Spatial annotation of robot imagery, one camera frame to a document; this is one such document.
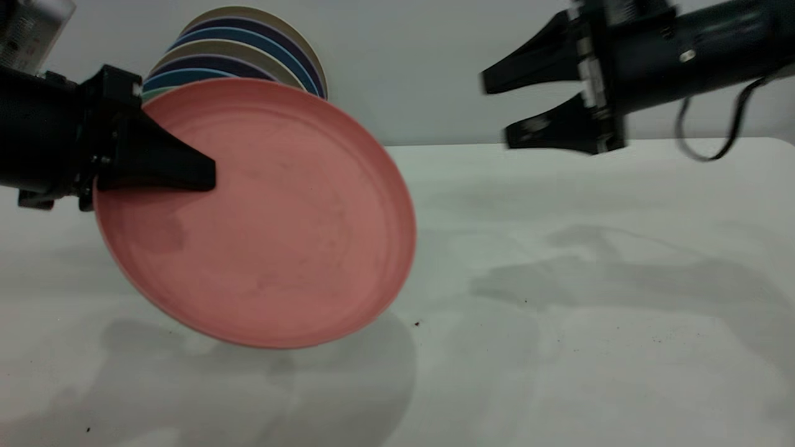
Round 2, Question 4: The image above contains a dark purple round plate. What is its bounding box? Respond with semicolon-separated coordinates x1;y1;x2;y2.
149;55;277;83
180;17;327;100

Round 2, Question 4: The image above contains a blue round plastic plate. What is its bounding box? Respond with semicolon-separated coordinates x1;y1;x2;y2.
143;68;240;95
168;27;324;98

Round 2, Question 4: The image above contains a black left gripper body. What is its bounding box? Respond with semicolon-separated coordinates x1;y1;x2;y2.
76;64;143;212

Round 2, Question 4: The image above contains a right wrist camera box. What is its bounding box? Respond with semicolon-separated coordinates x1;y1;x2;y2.
571;0;678;25

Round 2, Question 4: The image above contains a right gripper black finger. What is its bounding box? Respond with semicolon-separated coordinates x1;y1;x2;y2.
503;93;600;155
480;9;584;95

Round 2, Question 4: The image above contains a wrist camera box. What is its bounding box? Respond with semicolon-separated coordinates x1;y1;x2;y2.
571;0;678;25
0;0;76;76

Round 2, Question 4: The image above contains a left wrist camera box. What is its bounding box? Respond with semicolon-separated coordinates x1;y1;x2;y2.
0;0;76;76

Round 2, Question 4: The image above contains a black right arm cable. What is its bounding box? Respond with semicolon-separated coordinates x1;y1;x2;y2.
676;62;795;162

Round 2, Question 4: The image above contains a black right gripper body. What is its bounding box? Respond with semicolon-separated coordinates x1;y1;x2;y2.
568;3;628;156

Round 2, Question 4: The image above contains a beige round plastic plate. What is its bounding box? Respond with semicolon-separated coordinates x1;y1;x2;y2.
152;39;309;92
180;6;329;100

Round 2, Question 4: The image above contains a pink round plastic plate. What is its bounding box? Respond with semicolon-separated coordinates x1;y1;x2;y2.
93;78;417;350

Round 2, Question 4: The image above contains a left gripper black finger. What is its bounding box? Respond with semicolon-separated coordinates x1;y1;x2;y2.
96;111;217;192

